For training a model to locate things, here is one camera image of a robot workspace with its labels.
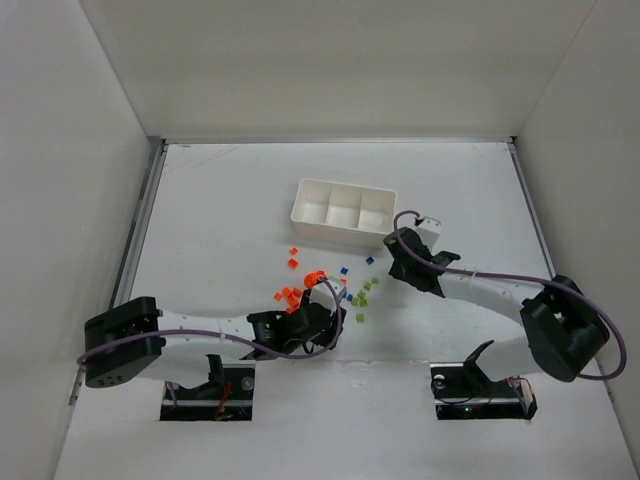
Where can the white three-compartment container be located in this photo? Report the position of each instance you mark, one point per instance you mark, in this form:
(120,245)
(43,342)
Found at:
(344,214)

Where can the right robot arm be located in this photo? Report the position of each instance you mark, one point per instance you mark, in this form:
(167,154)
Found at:
(561,334)

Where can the large orange round lego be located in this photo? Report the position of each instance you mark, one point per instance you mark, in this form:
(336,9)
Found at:
(313,278)

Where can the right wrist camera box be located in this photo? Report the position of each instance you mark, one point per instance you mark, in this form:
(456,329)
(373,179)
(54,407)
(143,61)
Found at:
(429,231)

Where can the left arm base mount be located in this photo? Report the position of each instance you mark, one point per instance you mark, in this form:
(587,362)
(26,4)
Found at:
(225,396)

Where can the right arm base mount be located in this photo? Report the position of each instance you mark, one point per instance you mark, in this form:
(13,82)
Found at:
(462,391)

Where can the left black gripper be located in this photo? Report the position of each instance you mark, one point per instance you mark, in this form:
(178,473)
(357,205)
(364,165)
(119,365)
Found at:
(316,305)

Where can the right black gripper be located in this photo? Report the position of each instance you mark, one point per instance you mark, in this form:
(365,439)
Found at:
(405,245)

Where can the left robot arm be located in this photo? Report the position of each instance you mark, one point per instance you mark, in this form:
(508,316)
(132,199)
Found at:
(137,339)

